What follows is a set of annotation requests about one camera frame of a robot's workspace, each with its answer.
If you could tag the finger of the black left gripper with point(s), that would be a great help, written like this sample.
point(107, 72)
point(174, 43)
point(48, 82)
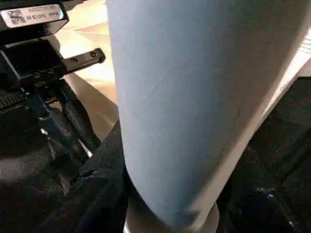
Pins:
point(34, 179)
point(81, 125)

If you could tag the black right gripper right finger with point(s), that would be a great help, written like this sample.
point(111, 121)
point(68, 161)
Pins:
point(272, 199)

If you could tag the black plastic mat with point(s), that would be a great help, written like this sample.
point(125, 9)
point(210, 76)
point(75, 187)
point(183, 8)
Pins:
point(291, 121)

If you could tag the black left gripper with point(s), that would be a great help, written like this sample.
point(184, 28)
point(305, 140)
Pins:
point(34, 53)

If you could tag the white plastic table leg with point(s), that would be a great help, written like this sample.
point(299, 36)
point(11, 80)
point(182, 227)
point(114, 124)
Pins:
point(194, 97)

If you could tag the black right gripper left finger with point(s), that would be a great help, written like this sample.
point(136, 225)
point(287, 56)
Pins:
point(104, 194)

